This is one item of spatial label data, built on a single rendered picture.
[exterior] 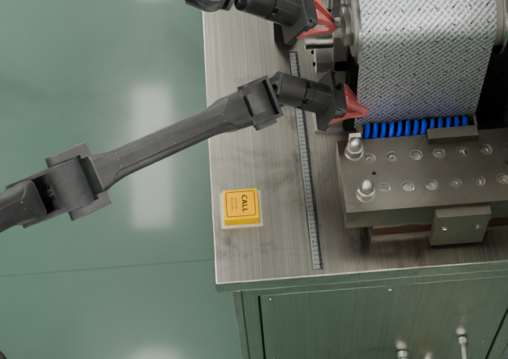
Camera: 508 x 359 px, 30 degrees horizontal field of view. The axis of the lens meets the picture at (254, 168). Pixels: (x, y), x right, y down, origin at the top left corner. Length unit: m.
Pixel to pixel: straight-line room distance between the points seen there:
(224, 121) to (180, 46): 1.72
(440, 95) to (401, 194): 0.20
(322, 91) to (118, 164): 0.43
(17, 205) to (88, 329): 1.36
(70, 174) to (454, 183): 0.72
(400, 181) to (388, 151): 0.07
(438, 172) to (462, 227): 0.11
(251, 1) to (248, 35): 0.56
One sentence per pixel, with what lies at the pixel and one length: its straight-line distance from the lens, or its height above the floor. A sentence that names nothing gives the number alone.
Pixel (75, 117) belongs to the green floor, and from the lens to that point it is 3.21.
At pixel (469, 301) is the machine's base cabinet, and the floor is 0.72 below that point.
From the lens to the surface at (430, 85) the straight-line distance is 1.78.
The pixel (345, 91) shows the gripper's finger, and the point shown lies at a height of 1.12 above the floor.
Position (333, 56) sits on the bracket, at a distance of 1.79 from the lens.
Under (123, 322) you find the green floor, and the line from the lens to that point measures 2.81.
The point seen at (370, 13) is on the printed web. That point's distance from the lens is 1.65.
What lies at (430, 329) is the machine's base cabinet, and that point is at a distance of 2.14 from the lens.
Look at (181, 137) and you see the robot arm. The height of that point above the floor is 1.24.
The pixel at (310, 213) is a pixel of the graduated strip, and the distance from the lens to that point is 1.88.
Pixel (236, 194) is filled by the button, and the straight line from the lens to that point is 1.88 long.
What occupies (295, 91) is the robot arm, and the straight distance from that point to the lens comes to 1.71.
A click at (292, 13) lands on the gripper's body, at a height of 1.31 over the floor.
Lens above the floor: 2.53
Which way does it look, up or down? 57 degrees down
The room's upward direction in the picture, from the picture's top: 5 degrees counter-clockwise
